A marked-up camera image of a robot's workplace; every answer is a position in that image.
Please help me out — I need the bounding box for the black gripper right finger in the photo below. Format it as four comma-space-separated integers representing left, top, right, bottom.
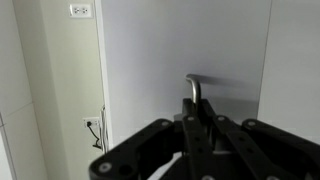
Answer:
199, 98, 320, 180

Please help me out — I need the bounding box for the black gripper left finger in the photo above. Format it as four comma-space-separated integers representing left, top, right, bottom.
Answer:
88, 98, 214, 180

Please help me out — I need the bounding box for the brushed steel drawer handle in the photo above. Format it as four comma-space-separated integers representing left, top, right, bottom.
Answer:
185, 73, 202, 113

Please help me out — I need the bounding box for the white drawer front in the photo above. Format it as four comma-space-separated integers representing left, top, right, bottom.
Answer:
99, 0, 273, 180
258, 0, 320, 145

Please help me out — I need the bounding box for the white drawer cabinet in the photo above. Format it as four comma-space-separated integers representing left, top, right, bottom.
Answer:
94, 0, 114, 151

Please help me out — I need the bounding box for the white wall cable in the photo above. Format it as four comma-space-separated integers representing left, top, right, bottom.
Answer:
98, 104, 110, 154

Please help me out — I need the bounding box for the black power cable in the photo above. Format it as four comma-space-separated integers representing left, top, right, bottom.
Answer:
86, 121, 103, 150

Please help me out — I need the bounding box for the white double wall outlet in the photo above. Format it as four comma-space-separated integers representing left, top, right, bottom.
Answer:
69, 3, 95, 19

